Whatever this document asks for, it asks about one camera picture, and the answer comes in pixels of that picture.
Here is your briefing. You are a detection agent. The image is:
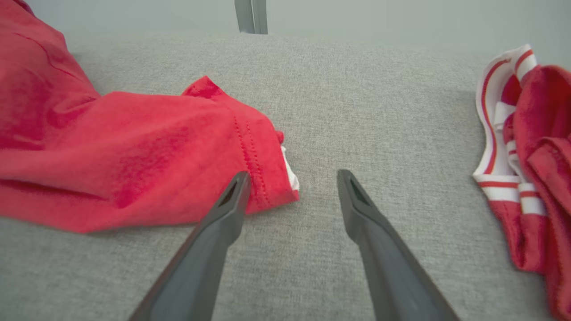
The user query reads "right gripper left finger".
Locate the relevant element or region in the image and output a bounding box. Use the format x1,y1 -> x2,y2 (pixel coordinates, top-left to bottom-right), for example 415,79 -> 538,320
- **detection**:
128,171 -> 251,321

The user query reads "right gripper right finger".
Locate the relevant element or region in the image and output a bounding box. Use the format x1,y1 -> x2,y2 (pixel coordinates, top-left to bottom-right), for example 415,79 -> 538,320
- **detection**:
337,169 -> 460,321

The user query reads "red garment with striped trim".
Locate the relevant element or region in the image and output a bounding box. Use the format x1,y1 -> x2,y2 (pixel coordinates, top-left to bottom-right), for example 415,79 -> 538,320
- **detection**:
472,44 -> 571,321

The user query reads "grey partition post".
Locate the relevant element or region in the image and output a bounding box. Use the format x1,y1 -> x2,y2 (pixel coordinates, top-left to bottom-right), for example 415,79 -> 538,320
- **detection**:
234,0 -> 256,34
251,0 -> 269,35

